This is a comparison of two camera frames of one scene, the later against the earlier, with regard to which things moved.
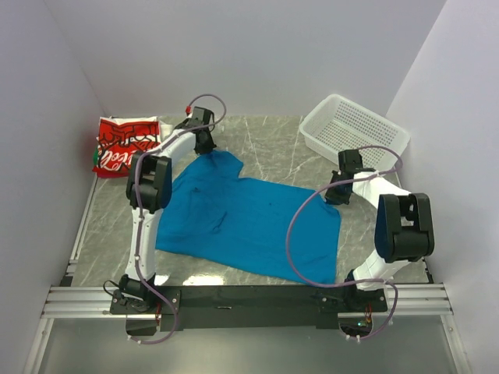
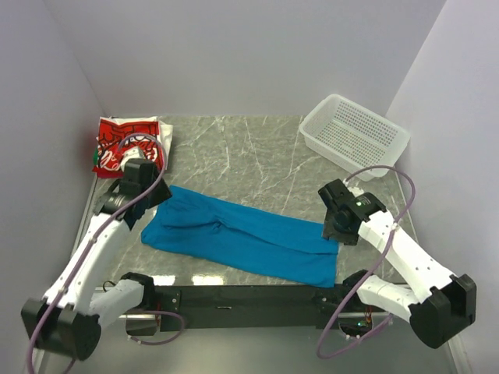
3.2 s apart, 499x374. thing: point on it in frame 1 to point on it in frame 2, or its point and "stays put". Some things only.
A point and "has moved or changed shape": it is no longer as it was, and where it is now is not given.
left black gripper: (210, 146) to (162, 193)
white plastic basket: (337, 123) stays put
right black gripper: (331, 197) to (348, 238)
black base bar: (233, 308) stays put
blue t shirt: (264, 225) has moved or changed shape
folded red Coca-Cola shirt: (119, 138) stays put
